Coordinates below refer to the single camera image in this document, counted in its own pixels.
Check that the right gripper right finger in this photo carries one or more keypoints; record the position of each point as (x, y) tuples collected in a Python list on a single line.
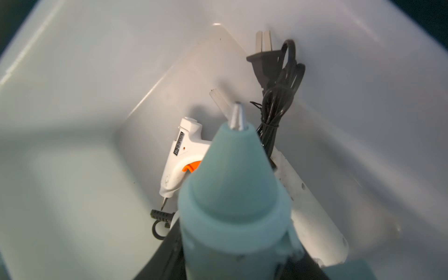
[(302, 269)]

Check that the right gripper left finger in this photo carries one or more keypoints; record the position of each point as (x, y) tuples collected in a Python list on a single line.
[(168, 263)]

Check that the large white glue gun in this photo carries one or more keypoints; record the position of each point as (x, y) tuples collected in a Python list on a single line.
[(308, 217)]

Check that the large mint glue gun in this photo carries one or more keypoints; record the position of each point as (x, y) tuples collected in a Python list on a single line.
[(210, 250)]

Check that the small white orange glue gun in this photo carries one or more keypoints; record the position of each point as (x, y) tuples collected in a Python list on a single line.
[(186, 154)]

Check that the white plastic storage box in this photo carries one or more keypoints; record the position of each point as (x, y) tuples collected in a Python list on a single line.
[(92, 94)]

